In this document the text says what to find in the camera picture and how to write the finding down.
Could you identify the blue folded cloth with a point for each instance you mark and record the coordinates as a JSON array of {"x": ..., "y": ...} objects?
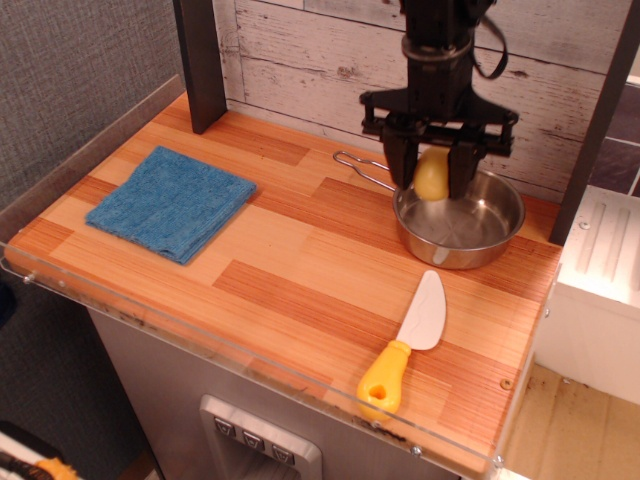
[{"x": 172, "y": 205}]

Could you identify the toy knife yellow handle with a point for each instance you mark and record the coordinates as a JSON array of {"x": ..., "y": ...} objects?
[{"x": 379, "y": 391}]

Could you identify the orange black object corner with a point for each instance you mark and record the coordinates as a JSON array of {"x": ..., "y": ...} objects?
[{"x": 26, "y": 456}]

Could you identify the clear acrylic guard rail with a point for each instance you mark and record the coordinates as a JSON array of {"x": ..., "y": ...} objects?
[{"x": 303, "y": 287}]

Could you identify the grey cabinet front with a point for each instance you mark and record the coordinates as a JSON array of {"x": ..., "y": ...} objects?
[{"x": 165, "y": 382}]

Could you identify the dark post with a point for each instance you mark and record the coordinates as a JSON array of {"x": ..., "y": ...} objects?
[
  {"x": 201, "y": 60},
  {"x": 606, "y": 105}
]

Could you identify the yellow potato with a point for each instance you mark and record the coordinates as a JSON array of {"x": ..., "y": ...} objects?
[{"x": 431, "y": 177}]

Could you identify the dark left post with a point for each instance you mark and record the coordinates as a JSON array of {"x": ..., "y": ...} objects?
[{"x": 201, "y": 60}]

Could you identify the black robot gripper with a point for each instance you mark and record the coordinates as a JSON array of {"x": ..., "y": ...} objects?
[{"x": 439, "y": 105}]

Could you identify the silver dispenser button panel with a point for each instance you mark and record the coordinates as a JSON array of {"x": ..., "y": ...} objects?
[{"x": 245, "y": 446}]

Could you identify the stainless steel pot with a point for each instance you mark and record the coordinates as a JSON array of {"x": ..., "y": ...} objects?
[{"x": 465, "y": 233}]

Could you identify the dark right post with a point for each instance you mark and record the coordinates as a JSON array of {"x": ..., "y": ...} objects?
[{"x": 606, "y": 105}]

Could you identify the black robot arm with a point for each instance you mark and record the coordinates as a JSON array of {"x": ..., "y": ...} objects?
[{"x": 442, "y": 25}]

